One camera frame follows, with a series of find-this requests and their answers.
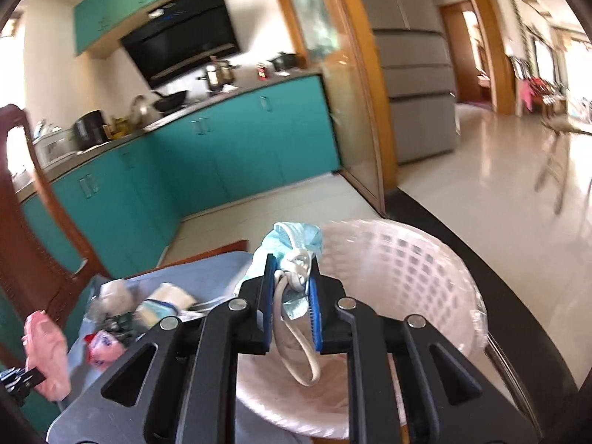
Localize steel stock pot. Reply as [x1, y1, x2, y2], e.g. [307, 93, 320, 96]
[198, 55, 239, 93]

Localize white plastic trash basket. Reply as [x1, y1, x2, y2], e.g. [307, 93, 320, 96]
[237, 219, 488, 443]

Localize pink red snack packet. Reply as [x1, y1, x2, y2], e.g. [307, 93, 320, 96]
[84, 331, 125, 371]

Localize wooden glass sliding door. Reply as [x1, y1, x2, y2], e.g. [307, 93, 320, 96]
[280, 0, 397, 215]

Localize steel pot lid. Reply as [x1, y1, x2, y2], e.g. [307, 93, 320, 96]
[128, 95, 148, 127]

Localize white plastic bag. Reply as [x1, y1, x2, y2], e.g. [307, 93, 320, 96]
[85, 279, 137, 323]

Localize grey refrigerator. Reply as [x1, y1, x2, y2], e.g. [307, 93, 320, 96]
[362, 0, 460, 164]

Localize black casserole pot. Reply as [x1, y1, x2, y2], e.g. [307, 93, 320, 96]
[269, 52, 300, 73]

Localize black wok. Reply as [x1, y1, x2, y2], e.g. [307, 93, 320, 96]
[151, 90, 188, 114]

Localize teal lower kitchen cabinets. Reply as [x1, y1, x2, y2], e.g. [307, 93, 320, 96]
[20, 74, 342, 280]

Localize pink wrapper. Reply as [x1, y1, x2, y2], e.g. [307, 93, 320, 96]
[22, 311, 71, 402]

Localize blue face mask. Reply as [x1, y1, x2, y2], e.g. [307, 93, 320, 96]
[243, 222, 323, 387]

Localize red small jar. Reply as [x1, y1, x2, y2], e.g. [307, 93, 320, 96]
[256, 63, 269, 81]

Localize dark green wrapper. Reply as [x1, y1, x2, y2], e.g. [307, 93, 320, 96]
[101, 312, 138, 348]

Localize black range hood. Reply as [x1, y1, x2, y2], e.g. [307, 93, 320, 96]
[120, 0, 241, 89]

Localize blue striped seat cloth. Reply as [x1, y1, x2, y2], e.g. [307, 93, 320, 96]
[58, 250, 311, 443]

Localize wooden chair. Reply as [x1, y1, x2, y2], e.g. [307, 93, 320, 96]
[0, 103, 251, 371]

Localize black kitchen appliance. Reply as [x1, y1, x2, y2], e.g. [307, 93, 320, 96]
[72, 109, 108, 150]

